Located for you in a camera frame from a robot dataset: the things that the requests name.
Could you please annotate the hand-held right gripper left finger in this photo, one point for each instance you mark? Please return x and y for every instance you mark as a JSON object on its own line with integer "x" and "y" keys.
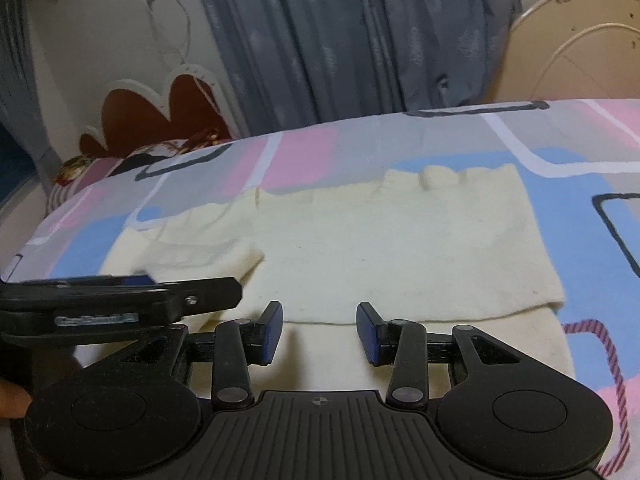
{"x": 270, "y": 334}

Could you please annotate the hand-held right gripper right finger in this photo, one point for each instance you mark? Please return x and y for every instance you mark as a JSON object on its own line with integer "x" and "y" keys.
{"x": 367, "y": 334}

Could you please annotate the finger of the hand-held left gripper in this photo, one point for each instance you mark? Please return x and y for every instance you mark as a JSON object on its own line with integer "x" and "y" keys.
{"x": 110, "y": 279}
{"x": 210, "y": 296}

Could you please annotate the cream knit sweater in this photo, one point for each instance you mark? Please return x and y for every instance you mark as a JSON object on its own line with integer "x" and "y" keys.
{"x": 380, "y": 245}

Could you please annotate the person's left hand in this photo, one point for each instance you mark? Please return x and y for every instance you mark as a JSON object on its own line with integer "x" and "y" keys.
{"x": 12, "y": 399}

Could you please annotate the red floral pillow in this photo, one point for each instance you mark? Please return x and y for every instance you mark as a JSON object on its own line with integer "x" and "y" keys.
{"x": 165, "y": 147}

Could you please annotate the brown cloud-shaped headboard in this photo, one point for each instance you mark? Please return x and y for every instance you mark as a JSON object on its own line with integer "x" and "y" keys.
{"x": 130, "y": 110}

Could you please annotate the blue-grey patterned curtain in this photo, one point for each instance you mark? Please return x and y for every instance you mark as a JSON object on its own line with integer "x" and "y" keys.
{"x": 325, "y": 40}
{"x": 15, "y": 60}

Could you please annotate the pastel geometric printed blanket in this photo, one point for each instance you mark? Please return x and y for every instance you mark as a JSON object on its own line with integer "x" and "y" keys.
{"x": 575, "y": 210}

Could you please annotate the cream round folding table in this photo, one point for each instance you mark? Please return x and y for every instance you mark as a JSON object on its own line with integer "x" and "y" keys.
{"x": 575, "y": 45}

